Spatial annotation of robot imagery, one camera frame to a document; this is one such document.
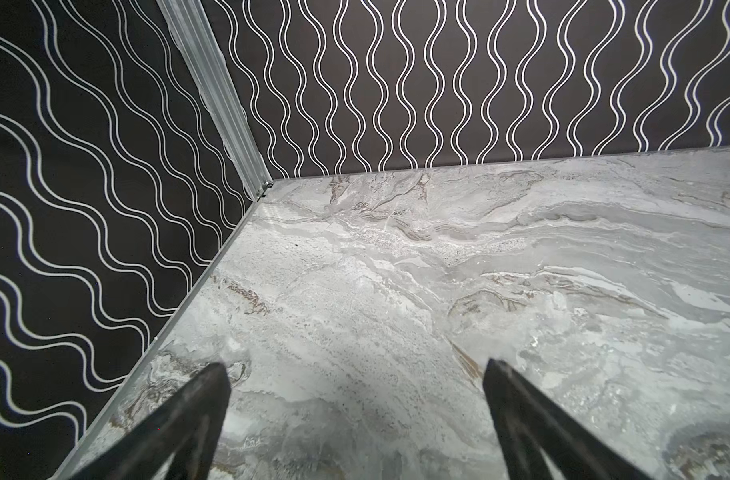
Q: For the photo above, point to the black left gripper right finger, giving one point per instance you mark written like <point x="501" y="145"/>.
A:
<point x="532" y="430"/>

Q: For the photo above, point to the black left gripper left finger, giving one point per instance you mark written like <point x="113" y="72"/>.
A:
<point x="182" y="434"/>

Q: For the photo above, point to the aluminium corner frame post left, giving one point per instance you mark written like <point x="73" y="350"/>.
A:
<point x="193" y="34"/>

